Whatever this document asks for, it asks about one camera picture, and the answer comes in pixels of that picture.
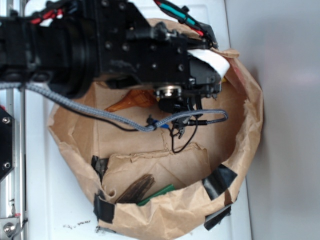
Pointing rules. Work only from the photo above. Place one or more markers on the black tape rim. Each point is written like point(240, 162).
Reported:
point(100, 165)
point(218, 181)

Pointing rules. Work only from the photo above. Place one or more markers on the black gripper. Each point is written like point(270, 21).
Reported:
point(136, 54)

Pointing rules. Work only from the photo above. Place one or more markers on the aluminium rail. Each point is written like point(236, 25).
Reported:
point(13, 200)

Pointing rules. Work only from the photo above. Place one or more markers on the brown paper bag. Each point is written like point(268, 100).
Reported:
point(232, 143)

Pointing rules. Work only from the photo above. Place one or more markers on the black tape left rim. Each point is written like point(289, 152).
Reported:
point(100, 165)

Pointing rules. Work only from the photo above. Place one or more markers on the brown wood piece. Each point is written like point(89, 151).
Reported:
point(137, 190)

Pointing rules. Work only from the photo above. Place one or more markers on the black tape left front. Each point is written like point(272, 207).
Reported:
point(103, 210)

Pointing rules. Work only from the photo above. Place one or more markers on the black tape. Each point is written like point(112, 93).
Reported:
point(103, 210)
point(215, 218)

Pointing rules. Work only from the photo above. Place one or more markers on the green block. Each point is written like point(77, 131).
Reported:
point(160, 192)

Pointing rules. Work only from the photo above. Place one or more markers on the orange spiral seashell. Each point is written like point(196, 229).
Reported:
point(134, 98)

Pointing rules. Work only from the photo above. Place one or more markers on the black tape right front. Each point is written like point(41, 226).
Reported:
point(215, 218)

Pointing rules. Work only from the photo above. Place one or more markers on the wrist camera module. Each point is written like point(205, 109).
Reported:
point(174, 99)

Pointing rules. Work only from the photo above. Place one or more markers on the black octagonal mount plate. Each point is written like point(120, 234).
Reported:
point(7, 145)

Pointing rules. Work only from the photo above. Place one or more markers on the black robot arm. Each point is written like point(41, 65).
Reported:
point(71, 43)

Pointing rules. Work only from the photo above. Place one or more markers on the black tape right rim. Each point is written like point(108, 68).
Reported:
point(218, 181)

